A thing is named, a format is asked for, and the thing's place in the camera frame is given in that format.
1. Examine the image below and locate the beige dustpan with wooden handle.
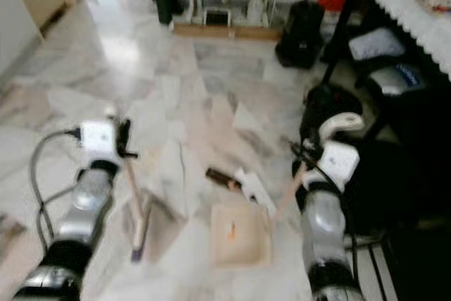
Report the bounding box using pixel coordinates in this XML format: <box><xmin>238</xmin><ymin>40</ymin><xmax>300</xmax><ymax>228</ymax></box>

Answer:
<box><xmin>210</xmin><ymin>166</ymin><xmax>309</xmax><ymax>269</ymax></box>

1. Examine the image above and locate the black round bucket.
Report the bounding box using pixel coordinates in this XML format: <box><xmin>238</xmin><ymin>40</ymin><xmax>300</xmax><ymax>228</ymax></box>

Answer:
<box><xmin>300</xmin><ymin>83</ymin><xmax>362</xmax><ymax>143</ymax></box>

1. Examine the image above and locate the white paper scrap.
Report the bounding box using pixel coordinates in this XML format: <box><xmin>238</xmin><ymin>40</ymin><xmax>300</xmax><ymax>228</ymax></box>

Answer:
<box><xmin>234</xmin><ymin>168</ymin><xmax>278</xmax><ymax>217</ymax></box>

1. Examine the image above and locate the small brown carton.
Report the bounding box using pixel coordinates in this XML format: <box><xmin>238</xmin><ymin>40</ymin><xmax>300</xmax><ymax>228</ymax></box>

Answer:
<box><xmin>205</xmin><ymin>166</ymin><xmax>242</xmax><ymax>192</ymax></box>

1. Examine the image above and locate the silver case with blue label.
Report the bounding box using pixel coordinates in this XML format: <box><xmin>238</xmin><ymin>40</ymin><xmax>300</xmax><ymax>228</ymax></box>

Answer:
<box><xmin>369</xmin><ymin>63</ymin><xmax>428</xmax><ymax>97</ymax></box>

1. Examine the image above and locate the black table leg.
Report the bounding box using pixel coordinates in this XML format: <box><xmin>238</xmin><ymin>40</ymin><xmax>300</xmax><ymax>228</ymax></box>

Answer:
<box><xmin>321</xmin><ymin>0</ymin><xmax>359</xmax><ymax>87</ymax></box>

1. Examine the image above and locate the black vacuum cleaner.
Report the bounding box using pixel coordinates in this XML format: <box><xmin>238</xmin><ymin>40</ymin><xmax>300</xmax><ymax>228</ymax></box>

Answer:
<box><xmin>274</xmin><ymin>0</ymin><xmax>326</xmax><ymax>70</ymax></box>

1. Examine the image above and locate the long brown cardboard box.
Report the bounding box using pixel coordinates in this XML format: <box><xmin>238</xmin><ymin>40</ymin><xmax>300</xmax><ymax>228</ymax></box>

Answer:
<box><xmin>172</xmin><ymin>23</ymin><xmax>283</xmax><ymax>42</ymax></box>

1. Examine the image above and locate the white framed tablet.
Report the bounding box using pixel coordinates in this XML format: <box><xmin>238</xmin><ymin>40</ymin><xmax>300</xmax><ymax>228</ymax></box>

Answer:
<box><xmin>202</xmin><ymin>6</ymin><xmax>233</xmax><ymax>27</ymax></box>

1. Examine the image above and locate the white plastic jug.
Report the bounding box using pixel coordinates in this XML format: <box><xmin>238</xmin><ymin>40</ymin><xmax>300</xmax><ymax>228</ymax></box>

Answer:
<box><xmin>246</xmin><ymin>0</ymin><xmax>266</xmax><ymax>25</ymax></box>

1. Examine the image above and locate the red bag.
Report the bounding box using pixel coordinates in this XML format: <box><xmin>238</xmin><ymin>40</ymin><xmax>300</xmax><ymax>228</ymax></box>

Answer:
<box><xmin>316</xmin><ymin>0</ymin><xmax>349</xmax><ymax>12</ymax></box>

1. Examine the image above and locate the white lace tablecloth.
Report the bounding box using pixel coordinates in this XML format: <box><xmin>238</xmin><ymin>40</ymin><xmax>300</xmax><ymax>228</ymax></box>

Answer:
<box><xmin>341</xmin><ymin>0</ymin><xmax>451</xmax><ymax>80</ymax></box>

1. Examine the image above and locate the brown tray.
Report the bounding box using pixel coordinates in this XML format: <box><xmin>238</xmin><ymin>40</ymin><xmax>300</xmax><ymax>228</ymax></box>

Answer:
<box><xmin>414</xmin><ymin>0</ymin><xmax>451</xmax><ymax>14</ymax></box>

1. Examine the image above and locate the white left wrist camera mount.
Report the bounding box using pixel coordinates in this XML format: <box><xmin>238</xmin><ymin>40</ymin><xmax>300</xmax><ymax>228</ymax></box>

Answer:
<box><xmin>79</xmin><ymin>107</ymin><xmax>121</xmax><ymax>162</ymax></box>

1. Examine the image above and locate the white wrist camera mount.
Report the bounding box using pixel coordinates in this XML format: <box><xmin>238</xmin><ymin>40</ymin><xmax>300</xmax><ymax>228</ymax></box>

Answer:
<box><xmin>79</xmin><ymin>107</ymin><xmax>121</xmax><ymax>162</ymax></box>
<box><xmin>317</xmin><ymin>112</ymin><xmax>366</xmax><ymax>190</ymax></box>

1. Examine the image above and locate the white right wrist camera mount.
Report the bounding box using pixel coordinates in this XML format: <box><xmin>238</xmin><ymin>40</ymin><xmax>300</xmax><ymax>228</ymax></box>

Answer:
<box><xmin>317</xmin><ymin>112</ymin><xmax>366</xmax><ymax>190</ymax></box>

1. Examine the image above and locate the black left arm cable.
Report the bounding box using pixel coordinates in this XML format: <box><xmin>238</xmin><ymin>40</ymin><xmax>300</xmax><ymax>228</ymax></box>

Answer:
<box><xmin>30</xmin><ymin>128</ymin><xmax>84</xmax><ymax>256</ymax></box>

